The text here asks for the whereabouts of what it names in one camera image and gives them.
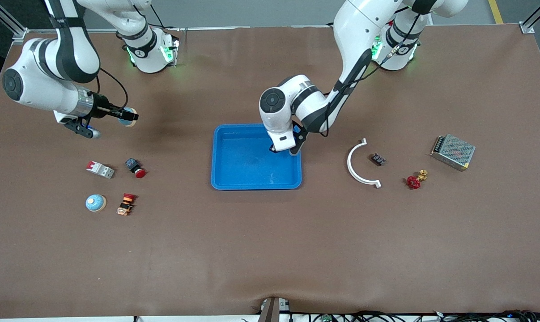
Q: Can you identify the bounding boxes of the blue plastic tray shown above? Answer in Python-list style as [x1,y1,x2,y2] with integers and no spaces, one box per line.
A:
[211,123,302,191]

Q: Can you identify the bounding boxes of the yellow floor tape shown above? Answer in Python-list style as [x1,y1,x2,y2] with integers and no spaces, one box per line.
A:
[488,0,504,25]

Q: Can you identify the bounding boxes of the black right base cable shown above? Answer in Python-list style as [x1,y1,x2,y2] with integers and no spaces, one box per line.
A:
[149,2,183,33]

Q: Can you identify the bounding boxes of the blue desk bell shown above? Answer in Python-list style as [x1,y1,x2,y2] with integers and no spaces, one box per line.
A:
[119,107,139,127]
[85,194,107,212]

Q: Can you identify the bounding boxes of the red orange emergency stop switch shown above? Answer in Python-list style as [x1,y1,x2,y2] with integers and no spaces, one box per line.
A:
[116,193,137,216]

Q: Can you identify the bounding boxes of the aluminium table edge rail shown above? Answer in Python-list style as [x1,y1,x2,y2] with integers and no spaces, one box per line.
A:
[27,25,521,34]

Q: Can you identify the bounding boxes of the red handle brass valve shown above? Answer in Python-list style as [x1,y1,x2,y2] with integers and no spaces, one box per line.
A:
[406,169,429,190]

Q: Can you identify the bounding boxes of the red push button switch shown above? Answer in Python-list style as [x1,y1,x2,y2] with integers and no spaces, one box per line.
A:
[125,158,147,179]

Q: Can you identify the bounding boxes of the white red circuit breaker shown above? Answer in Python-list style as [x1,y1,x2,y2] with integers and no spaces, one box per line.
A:
[86,161,115,179]

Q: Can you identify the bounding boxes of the metal mesh power supply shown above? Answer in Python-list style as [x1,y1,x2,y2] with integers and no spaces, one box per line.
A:
[430,134,476,172]

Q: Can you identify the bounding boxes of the white curved plastic bracket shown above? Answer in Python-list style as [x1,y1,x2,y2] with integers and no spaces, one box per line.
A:
[346,138,382,189]

